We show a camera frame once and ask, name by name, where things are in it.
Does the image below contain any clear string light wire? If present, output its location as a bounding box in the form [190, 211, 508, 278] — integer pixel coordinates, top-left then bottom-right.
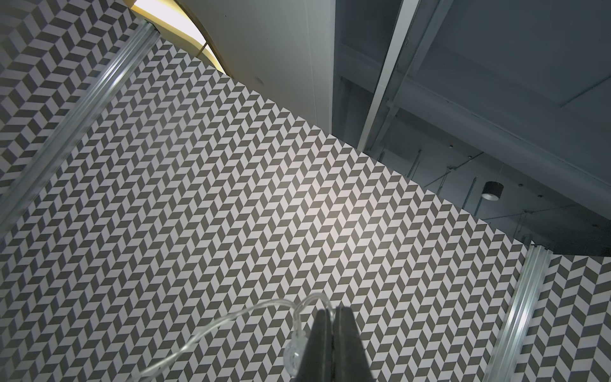
[126, 290, 337, 382]

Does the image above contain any black ceiling lamp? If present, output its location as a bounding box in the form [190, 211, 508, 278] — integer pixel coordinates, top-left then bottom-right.
[481, 181, 504, 202]

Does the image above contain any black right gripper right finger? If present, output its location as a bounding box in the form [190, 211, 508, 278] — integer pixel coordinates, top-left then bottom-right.
[333, 307, 374, 382]

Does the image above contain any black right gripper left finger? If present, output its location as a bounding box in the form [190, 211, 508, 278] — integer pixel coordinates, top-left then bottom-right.
[295, 310, 334, 382]

